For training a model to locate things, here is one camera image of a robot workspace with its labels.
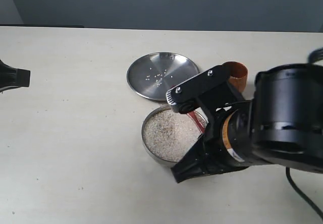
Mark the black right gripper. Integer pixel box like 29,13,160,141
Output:
166,65,257,183

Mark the dark red wooden spoon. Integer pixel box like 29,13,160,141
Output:
187,111,205,134

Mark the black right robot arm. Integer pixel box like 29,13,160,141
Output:
166,64,322,183

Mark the steel bowl of rice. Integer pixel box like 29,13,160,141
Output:
141,105,207,167

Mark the brown wooden cup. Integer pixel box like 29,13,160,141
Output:
222,62,248,93

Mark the round steel plate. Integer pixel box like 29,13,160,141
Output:
126,52,200,101

